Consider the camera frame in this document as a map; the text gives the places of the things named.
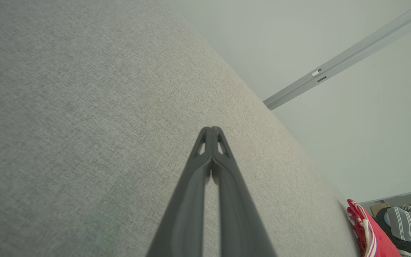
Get grey fabric sofa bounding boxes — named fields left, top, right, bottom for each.
left=0, top=0, right=361, bottom=257

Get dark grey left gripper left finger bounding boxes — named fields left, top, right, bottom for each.
left=146, top=127, right=213, bottom=257

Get grey metal wall profile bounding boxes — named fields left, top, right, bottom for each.
left=263, top=0, right=411, bottom=111

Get red Bulls jersey white sleeves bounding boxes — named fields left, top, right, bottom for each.
left=346, top=199, right=402, bottom=257

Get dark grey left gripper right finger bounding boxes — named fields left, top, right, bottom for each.
left=213, top=127, right=276, bottom=257

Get brown cardboard box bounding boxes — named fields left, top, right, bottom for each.
left=370, top=203, right=390, bottom=216

